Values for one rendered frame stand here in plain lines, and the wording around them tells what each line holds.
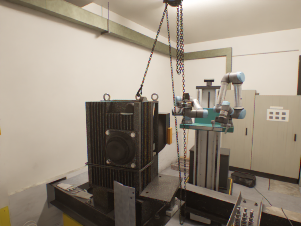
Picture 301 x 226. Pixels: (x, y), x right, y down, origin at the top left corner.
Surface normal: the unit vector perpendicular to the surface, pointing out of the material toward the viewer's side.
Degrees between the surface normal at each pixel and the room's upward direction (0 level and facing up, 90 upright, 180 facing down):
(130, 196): 90
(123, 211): 90
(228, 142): 90
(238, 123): 90
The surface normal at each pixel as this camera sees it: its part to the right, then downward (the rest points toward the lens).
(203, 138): -0.44, 0.09
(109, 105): 0.93, 0.04
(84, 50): 0.82, 0.06
